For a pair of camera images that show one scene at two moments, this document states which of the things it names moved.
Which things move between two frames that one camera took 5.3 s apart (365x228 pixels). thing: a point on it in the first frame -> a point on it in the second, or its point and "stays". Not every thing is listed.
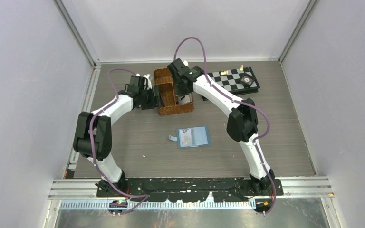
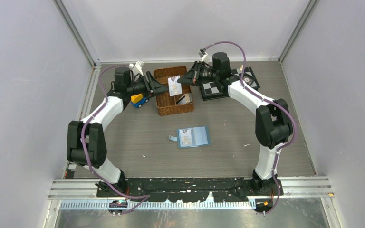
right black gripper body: [178, 90] -> [207, 74]
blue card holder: [192, 137] stays
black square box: [246, 80] stays
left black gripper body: [148, 101] -> [138, 87]
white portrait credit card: [185, 137] stays
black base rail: [191, 189] stays
